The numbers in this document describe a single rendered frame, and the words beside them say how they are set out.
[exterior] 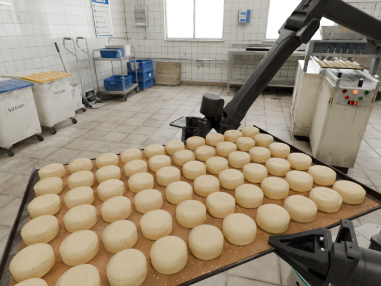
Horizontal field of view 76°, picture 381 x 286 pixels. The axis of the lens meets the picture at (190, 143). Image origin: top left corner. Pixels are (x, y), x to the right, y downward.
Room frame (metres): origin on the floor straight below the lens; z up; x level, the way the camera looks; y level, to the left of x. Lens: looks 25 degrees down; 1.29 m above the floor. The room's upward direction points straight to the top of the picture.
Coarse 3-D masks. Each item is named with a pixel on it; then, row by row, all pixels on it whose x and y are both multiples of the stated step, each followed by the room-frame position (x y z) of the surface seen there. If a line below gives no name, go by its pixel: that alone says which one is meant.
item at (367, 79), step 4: (336, 60) 3.69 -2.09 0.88; (340, 60) 3.48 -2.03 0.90; (352, 72) 2.75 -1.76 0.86; (356, 72) 2.61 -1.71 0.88; (360, 72) 2.48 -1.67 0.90; (356, 76) 2.57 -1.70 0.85; (360, 76) 2.45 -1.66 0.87; (364, 76) 2.33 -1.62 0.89; (368, 76) 2.26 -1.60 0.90; (364, 80) 2.30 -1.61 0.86; (368, 80) 2.20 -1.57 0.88; (372, 80) 2.09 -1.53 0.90; (376, 80) 2.07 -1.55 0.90; (368, 84) 2.17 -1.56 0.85; (372, 84) 2.07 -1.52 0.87; (376, 84) 1.99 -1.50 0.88; (380, 84) 1.98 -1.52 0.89; (376, 88) 1.99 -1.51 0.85
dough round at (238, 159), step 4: (232, 152) 0.52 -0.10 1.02; (236, 152) 0.52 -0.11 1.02; (240, 152) 0.51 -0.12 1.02; (244, 152) 0.51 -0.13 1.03; (228, 156) 0.50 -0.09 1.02; (232, 156) 0.50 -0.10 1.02; (236, 156) 0.50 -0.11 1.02; (240, 156) 0.49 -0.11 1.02; (244, 156) 0.49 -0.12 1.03; (248, 156) 0.49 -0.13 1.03; (228, 160) 0.49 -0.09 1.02; (232, 160) 0.48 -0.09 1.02; (236, 160) 0.48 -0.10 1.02; (240, 160) 0.48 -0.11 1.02; (244, 160) 0.48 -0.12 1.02; (248, 160) 0.48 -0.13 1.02; (232, 164) 0.48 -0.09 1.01; (236, 164) 0.48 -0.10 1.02; (240, 164) 0.47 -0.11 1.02; (244, 164) 0.47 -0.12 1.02; (240, 168) 0.48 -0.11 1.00
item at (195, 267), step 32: (64, 192) 0.40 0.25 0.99; (96, 192) 0.40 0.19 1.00; (128, 192) 0.40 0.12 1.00; (64, 224) 0.31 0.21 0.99; (96, 224) 0.31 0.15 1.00; (256, 224) 0.30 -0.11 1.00; (320, 224) 0.30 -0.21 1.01; (96, 256) 0.25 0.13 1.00; (192, 256) 0.24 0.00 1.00; (224, 256) 0.24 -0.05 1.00
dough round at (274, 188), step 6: (264, 180) 0.40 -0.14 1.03; (270, 180) 0.39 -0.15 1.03; (276, 180) 0.39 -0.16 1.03; (282, 180) 0.39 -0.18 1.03; (264, 186) 0.38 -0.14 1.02; (270, 186) 0.38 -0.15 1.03; (276, 186) 0.38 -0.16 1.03; (282, 186) 0.38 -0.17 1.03; (288, 186) 0.37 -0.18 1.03; (264, 192) 0.37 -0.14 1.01; (270, 192) 0.37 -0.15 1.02; (276, 192) 0.36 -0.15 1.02; (282, 192) 0.36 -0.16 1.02; (288, 192) 0.37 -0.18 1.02; (270, 198) 0.36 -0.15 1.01; (276, 198) 0.36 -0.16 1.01; (282, 198) 0.36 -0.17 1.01
